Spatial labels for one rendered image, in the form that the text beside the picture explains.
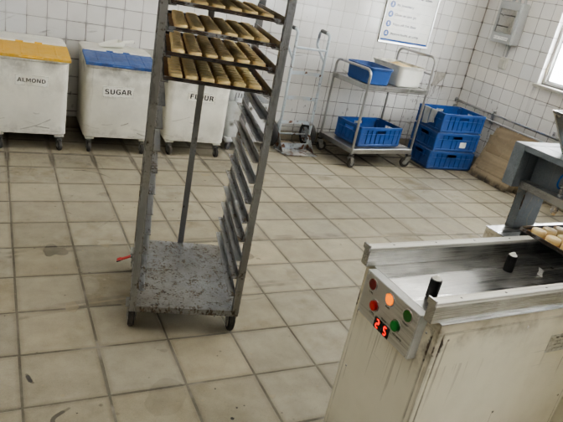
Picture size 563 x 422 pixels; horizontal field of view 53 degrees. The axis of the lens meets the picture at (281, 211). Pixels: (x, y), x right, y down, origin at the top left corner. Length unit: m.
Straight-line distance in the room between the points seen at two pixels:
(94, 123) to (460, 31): 4.12
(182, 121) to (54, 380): 2.91
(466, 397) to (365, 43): 4.81
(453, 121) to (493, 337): 4.60
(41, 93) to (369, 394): 3.49
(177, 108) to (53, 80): 0.96
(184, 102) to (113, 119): 0.58
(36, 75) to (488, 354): 3.70
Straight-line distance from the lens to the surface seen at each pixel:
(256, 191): 2.34
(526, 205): 2.36
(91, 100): 4.66
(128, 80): 4.65
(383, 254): 1.69
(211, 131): 4.94
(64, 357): 2.53
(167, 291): 2.68
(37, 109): 4.64
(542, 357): 1.95
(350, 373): 1.87
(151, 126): 2.22
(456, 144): 6.28
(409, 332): 1.56
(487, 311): 1.63
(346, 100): 6.21
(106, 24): 5.22
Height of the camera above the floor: 1.56
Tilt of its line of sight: 22 degrees down
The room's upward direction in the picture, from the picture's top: 12 degrees clockwise
